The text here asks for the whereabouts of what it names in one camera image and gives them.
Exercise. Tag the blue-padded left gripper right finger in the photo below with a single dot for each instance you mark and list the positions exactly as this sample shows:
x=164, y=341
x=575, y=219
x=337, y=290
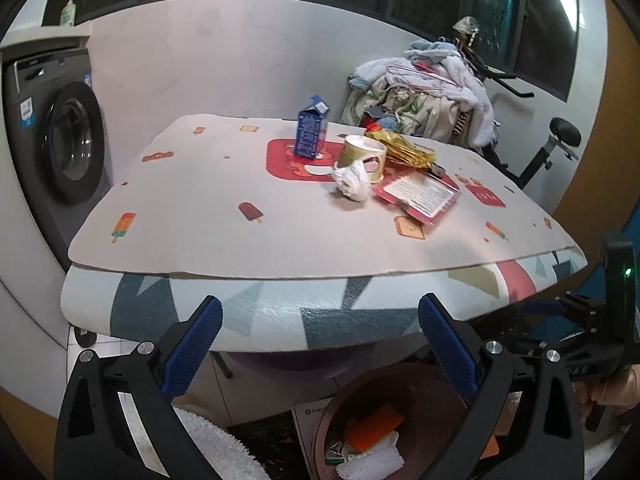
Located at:
x=545, y=441

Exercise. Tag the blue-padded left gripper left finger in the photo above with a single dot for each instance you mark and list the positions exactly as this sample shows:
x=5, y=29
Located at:
x=93, y=439

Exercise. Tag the white foam fruit net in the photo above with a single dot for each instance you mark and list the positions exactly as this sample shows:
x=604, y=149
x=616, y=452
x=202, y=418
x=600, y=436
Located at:
x=376, y=466

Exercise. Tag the orange foam fruit net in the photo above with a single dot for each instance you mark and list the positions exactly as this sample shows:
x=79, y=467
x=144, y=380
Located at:
x=362, y=434

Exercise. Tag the green candy wrapper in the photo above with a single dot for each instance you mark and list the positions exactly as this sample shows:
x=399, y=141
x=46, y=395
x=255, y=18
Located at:
x=337, y=453

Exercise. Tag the red plastic blister package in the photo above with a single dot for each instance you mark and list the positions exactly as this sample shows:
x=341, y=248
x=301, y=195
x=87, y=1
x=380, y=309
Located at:
x=423, y=197

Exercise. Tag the white tissue ball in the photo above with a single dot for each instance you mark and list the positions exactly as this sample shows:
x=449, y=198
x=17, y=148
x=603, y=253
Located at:
x=352, y=181

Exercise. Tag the blue milk carton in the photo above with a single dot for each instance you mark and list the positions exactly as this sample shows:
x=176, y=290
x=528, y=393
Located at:
x=312, y=122

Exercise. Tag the brown round trash bin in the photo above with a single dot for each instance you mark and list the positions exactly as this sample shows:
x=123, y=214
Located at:
x=412, y=402

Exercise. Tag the person's foot in slipper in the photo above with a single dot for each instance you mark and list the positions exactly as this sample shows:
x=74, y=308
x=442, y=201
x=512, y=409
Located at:
x=621, y=391

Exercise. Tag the white fluffy rug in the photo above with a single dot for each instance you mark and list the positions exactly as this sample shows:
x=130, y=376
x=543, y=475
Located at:
x=225, y=453

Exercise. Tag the geometric-print foam mat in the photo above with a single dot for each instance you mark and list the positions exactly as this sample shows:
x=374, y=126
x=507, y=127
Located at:
x=300, y=315

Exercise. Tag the black exercise bike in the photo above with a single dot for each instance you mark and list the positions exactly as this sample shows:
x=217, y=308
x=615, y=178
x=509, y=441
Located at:
x=514, y=123

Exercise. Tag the pink cartoon-print play mat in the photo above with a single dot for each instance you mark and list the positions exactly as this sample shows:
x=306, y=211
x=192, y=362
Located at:
x=225, y=197

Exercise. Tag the gold foil wrapper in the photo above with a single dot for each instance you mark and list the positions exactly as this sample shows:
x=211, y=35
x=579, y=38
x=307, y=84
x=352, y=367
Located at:
x=402, y=152

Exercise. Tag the yellow paper cup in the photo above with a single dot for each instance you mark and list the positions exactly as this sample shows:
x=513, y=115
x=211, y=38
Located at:
x=370, y=152

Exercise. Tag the pile of clothes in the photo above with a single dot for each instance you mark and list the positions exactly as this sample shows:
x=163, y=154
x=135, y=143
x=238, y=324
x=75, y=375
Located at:
x=430, y=92

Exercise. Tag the black front-load washing machine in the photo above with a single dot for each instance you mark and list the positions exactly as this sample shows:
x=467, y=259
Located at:
x=57, y=141

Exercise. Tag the green soap dispenser bottle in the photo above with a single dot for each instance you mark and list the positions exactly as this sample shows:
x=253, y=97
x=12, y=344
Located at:
x=68, y=13

